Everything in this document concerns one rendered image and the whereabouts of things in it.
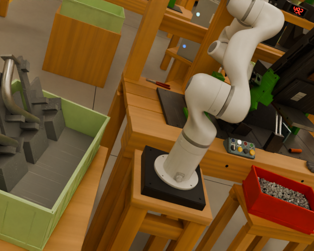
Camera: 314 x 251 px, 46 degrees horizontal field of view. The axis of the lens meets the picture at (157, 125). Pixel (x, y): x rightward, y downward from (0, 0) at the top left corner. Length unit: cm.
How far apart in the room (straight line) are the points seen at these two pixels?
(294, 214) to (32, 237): 109
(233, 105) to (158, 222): 54
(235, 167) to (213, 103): 67
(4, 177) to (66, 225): 25
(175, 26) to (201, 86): 98
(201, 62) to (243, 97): 96
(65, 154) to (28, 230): 41
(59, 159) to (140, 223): 39
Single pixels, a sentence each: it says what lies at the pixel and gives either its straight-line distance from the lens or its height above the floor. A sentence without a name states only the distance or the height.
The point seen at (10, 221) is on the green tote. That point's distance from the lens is 113.
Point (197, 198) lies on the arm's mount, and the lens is 143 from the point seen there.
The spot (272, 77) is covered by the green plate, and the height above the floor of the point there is 125.
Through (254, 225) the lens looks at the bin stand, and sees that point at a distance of 166.
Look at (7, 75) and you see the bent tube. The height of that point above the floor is 114.
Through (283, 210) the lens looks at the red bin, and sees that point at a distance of 171.
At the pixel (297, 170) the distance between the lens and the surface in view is 205.
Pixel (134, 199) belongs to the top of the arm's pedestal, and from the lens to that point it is 136.
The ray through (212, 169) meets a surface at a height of 80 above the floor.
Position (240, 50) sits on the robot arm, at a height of 142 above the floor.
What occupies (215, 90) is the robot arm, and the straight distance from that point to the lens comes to 125.
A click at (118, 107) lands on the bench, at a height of 68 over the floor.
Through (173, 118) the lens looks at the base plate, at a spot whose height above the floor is 90.
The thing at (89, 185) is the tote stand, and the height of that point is 79.
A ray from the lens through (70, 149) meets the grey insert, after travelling 147.
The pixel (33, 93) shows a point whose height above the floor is 102.
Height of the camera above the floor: 170
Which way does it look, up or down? 27 degrees down
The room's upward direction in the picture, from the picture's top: 24 degrees clockwise
